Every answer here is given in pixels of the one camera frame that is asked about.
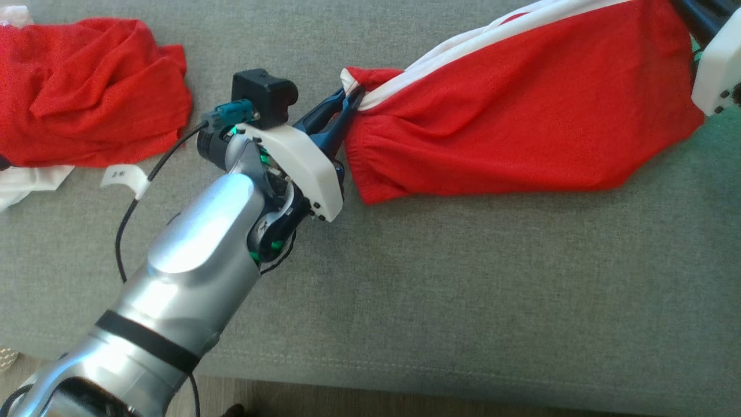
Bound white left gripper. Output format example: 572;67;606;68
197;88;365;222

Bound red shorts with white stripes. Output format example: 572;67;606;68
342;0;707;204

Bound red jersey with white sleeves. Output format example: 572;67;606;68
0;5;193;212

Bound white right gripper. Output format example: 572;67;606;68
692;20;741;116

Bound thin black cable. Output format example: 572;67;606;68
115;119;210;284

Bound teal cable connector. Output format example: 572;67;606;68
211;100;258;127

